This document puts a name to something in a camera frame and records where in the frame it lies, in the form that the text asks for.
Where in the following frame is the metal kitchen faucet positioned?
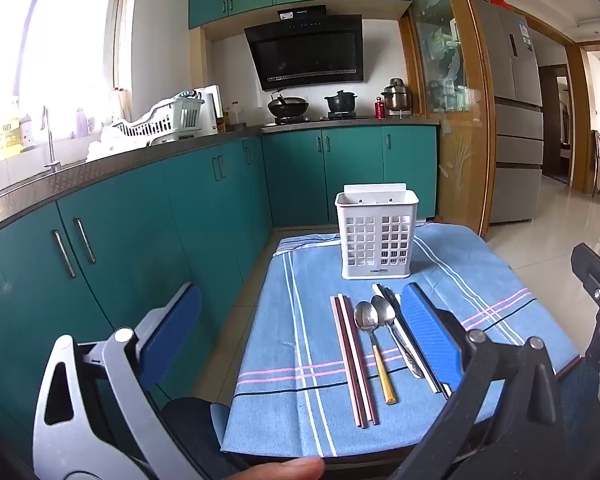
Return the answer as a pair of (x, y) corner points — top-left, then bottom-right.
(41, 106), (62, 171)

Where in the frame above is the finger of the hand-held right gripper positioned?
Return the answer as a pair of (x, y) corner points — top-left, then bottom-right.
(571, 244), (600, 311)

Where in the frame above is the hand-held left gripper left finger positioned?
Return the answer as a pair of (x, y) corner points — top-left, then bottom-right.
(32, 282), (203, 480)

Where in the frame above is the steel pressure cooker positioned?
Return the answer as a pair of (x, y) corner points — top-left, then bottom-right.
(381, 78), (412, 112)

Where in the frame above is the white dish rack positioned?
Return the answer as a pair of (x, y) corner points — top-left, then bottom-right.
(111, 91), (206, 140)

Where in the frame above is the white countertop appliance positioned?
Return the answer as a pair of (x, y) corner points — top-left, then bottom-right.
(196, 85), (224, 136)

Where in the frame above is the black cooking pot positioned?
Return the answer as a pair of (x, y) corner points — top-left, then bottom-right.
(324, 90), (360, 115)

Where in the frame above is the yellow bottle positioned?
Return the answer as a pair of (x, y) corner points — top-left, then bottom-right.
(0, 97), (23, 153)

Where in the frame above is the white chopstick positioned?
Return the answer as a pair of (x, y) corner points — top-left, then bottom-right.
(372, 284), (443, 395)
(330, 296), (370, 429)

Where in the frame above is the blue striped cloth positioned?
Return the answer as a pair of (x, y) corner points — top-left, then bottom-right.
(221, 222), (581, 460)

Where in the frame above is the wooden door frame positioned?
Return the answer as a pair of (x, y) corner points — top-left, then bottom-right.
(565, 40), (595, 192)

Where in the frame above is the gold-handled metal spoon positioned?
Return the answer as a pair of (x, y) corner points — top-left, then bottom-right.
(354, 301), (399, 407)

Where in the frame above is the silver refrigerator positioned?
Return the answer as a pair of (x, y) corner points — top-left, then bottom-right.
(472, 0), (546, 225)

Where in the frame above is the dark red chopstick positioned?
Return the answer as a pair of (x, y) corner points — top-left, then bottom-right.
(339, 295), (381, 426)

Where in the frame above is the white bottle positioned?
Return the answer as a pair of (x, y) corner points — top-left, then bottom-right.
(19, 114), (36, 150)

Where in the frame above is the silver metal spoon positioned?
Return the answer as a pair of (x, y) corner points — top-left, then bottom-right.
(371, 294), (427, 380)

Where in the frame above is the teal lower cabinet long run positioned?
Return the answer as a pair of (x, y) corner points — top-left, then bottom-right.
(0, 139), (276, 466)

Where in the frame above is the gas stove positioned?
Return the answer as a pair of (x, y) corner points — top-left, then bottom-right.
(262, 114), (371, 127)

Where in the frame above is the grey speckled kitchen countertop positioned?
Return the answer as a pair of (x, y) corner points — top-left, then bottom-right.
(0, 119), (440, 243)

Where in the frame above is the dark blue cloth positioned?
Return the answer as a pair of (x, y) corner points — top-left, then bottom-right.
(555, 355), (600, 461)

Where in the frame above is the black range hood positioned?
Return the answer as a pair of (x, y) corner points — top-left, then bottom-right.
(244, 5), (365, 92)

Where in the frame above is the black wok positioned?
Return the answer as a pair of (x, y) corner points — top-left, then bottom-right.
(267, 91), (311, 120)

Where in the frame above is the teal lower cabinet under stove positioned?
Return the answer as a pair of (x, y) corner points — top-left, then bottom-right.
(261, 125), (438, 228)

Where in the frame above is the wood-framed glass sliding door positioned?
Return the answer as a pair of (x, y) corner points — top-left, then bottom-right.
(400, 0), (496, 241)

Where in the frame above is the person's left hand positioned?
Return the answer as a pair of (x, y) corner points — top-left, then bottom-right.
(239, 458), (326, 480)

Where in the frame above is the kitchen window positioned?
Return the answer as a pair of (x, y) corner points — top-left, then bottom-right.
(0, 0), (131, 171)

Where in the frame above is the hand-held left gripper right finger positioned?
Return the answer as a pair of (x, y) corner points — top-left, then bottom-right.
(400, 282), (563, 480)

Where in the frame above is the white perforated utensil holder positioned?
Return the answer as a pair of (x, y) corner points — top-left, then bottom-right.
(335, 184), (420, 281)

